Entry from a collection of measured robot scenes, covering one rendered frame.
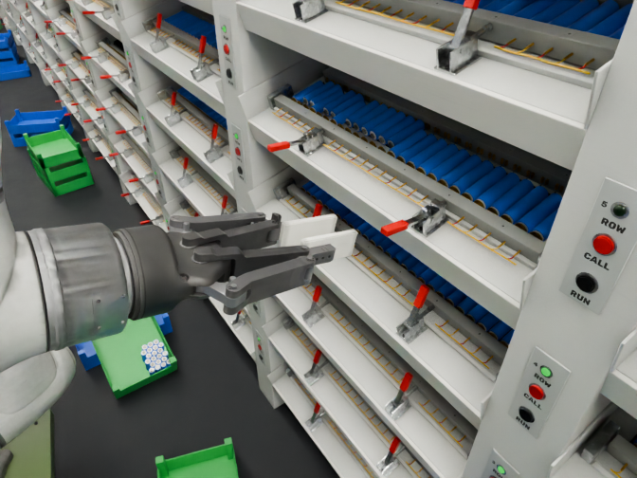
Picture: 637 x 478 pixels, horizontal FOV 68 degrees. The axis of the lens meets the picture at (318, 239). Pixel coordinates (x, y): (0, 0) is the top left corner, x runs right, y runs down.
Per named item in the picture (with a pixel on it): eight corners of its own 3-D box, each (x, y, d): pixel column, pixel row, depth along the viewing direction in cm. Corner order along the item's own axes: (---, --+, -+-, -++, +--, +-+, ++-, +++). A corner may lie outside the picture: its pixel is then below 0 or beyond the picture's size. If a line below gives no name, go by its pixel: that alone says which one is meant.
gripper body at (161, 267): (102, 284, 43) (200, 266, 48) (134, 345, 37) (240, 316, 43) (101, 211, 39) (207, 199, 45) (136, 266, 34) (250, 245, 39)
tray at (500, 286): (518, 333, 53) (525, 281, 46) (254, 139, 93) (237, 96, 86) (627, 234, 59) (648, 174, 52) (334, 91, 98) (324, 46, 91)
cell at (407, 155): (437, 146, 71) (406, 168, 69) (428, 141, 72) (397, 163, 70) (437, 136, 70) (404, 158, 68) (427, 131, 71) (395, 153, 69)
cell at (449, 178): (482, 167, 66) (447, 193, 64) (471, 162, 67) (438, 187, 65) (482, 156, 64) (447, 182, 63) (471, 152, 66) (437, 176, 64)
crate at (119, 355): (177, 369, 157) (177, 360, 151) (116, 399, 148) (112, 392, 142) (142, 296, 169) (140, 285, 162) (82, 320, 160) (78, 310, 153)
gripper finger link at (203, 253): (191, 246, 40) (195, 255, 39) (308, 237, 46) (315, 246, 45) (189, 283, 42) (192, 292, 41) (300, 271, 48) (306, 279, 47)
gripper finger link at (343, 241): (300, 238, 46) (304, 242, 46) (354, 229, 51) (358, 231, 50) (295, 264, 48) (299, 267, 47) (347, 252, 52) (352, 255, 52)
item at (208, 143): (242, 205, 111) (219, 157, 101) (152, 119, 151) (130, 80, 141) (310, 160, 117) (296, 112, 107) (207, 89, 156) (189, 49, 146)
